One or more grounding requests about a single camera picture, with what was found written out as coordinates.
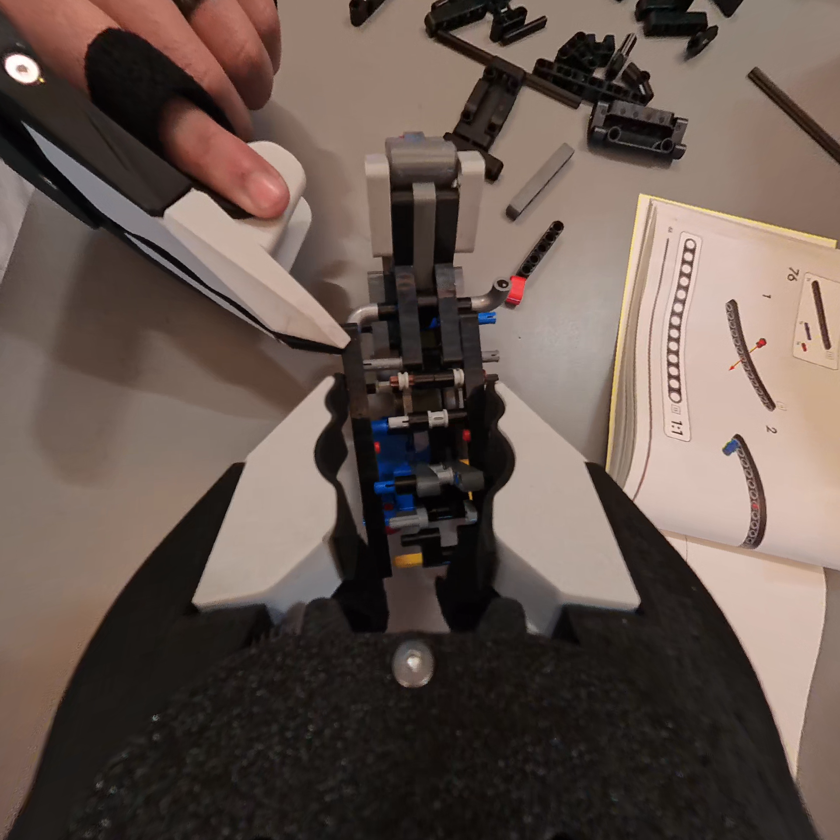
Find long thin black lego axle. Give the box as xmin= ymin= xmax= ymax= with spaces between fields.
xmin=748 ymin=66 xmax=840 ymax=166

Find person's left hand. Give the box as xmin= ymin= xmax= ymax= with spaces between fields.
xmin=84 ymin=0 xmax=294 ymax=221

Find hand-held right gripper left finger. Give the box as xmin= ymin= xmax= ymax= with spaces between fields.
xmin=192 ymin=375 xmax=395 ymax=634

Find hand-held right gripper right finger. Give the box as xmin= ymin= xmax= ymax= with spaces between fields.
xmin=436 ymin=381 xmax=642 ymax=634

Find black lego frame piece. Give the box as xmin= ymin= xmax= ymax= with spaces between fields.
xmin=586 ymin=98 xmax=689 ymax=163

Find lego truck chassis model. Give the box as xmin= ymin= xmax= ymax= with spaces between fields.
xmin=341 ymin=131 xmax=528 ymax=592

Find grey lego beam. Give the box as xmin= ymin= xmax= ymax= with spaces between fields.
xmin=505 ymin=143 xmax=576 ymax=221

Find pile of black lego pieces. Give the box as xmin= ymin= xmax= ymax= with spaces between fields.
xmin=423 ymin=0 xmax=657 ymax=109

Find black lego panel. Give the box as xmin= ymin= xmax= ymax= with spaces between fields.
xmin=443 ymin=62 xmax=527 ymax=182

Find open instruction booklet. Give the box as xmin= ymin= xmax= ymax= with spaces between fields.
xmin=607 ymin=192 xmax=840 ymax=782

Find black lego beam red bush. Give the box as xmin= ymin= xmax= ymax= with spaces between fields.
xmin=507 ymin=221 xmax=565 ymax=307

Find black lego connector pieces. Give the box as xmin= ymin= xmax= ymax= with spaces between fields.
xmin=633 ymin=0 xmax=746 ymax=59

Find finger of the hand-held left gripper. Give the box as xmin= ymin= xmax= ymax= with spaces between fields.
xmin=163 ymin=189 xmax=353 ymax=350
xmin=20 ymin=121 xmax=345 ymax=357

